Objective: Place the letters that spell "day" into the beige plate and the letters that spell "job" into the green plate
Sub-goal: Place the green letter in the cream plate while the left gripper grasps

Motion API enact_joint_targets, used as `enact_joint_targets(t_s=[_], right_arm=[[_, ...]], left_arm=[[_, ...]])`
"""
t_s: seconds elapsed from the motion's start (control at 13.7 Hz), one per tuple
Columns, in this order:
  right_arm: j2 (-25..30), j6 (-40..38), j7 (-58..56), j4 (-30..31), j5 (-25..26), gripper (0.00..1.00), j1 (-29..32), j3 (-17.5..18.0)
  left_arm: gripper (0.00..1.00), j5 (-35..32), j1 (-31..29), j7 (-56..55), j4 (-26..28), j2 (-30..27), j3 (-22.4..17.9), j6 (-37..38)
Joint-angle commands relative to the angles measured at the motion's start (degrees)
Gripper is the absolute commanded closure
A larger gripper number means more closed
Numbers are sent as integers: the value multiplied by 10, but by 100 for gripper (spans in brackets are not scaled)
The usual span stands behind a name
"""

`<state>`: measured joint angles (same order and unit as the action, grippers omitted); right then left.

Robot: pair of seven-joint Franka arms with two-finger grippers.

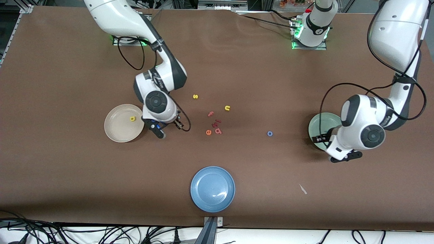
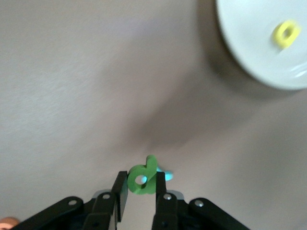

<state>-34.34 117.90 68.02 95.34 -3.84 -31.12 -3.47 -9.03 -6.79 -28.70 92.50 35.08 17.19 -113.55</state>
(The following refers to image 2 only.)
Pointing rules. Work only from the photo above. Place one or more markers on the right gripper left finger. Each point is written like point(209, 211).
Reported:
point(100, 210)

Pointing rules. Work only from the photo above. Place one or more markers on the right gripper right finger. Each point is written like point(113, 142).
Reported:
point(168, 213)

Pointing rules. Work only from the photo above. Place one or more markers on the teal foam letter y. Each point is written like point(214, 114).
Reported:
point(169, 175)

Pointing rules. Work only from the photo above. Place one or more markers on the green foam letter p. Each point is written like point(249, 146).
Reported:
point(149, 172)

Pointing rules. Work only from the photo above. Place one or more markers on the yellow letter d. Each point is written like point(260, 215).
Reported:
point(279, 40)

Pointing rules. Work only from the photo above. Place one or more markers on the pink foam letter f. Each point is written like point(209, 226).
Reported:
point(8, 222)

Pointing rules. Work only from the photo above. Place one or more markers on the brown table cover sheet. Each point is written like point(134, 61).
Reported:
point(72, 72)

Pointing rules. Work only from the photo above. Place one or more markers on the beige round plate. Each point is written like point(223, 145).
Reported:
point(251, 36)

